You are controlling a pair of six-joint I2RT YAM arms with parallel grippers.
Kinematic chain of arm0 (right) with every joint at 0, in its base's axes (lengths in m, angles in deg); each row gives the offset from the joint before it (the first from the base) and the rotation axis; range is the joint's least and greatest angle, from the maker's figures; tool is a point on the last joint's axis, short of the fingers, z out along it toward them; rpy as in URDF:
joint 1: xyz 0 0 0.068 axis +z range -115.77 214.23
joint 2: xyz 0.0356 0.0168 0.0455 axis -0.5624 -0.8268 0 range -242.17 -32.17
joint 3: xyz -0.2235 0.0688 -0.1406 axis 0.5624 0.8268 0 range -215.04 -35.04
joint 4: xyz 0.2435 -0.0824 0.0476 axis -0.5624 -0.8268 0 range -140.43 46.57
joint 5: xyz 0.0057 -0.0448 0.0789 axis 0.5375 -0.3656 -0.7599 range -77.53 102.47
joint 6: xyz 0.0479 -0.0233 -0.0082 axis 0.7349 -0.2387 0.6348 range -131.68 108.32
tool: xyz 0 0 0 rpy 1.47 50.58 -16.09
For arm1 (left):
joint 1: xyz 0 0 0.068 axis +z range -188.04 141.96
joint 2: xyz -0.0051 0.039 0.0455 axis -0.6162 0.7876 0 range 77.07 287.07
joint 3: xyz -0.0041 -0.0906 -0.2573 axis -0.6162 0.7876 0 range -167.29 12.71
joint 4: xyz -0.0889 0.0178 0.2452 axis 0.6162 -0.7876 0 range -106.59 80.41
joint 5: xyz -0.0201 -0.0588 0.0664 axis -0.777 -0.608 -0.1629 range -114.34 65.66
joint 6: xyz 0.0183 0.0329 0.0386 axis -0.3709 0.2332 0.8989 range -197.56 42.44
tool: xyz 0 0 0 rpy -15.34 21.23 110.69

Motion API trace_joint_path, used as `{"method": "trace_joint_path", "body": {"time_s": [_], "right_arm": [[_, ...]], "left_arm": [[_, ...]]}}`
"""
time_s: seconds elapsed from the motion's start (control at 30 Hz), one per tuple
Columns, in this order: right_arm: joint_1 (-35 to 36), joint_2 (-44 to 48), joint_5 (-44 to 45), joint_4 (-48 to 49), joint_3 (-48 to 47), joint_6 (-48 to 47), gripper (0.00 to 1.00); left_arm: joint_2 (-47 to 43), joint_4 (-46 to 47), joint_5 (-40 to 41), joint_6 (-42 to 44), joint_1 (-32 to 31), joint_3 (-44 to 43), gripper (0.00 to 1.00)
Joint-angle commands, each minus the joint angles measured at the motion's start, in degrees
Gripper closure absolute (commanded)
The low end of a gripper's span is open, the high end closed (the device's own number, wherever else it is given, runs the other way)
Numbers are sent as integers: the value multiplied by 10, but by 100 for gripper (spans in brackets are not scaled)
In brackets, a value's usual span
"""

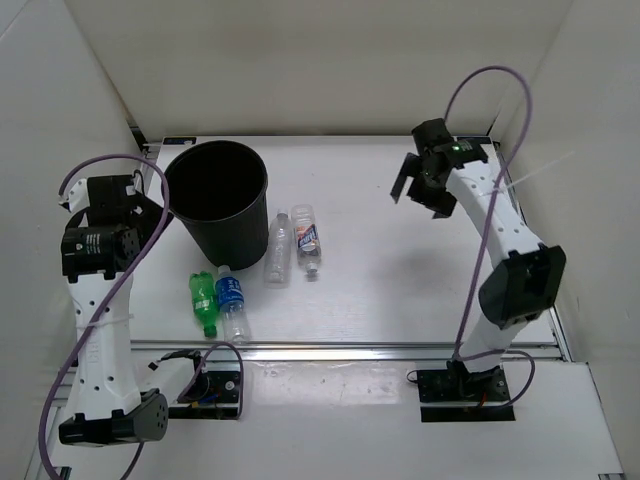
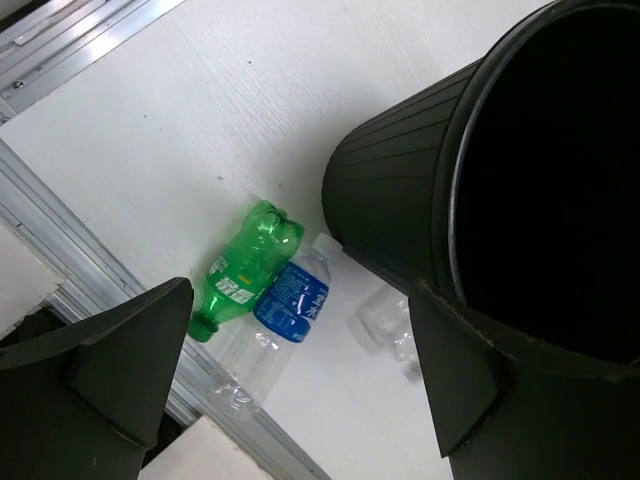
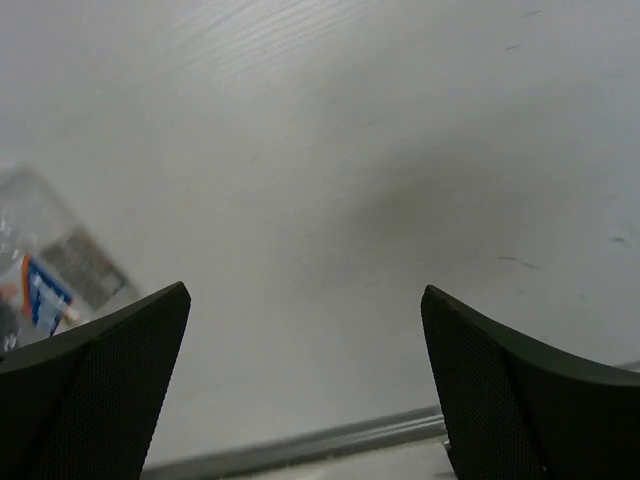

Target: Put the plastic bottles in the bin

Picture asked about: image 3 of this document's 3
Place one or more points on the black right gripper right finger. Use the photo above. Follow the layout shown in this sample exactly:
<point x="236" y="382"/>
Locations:
<point x="517" y="408"/>

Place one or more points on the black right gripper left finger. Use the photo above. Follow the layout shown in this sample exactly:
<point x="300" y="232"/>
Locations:
<point x="84" y="404"/>

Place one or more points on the clear bottle with blue label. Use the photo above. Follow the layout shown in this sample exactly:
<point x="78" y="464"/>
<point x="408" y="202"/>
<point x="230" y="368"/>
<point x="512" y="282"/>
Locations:
<point x="55" y="276"/>

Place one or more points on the aluminium table edge rail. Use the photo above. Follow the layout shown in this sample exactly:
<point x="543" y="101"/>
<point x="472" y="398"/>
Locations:
<point x="342" y="441"/>

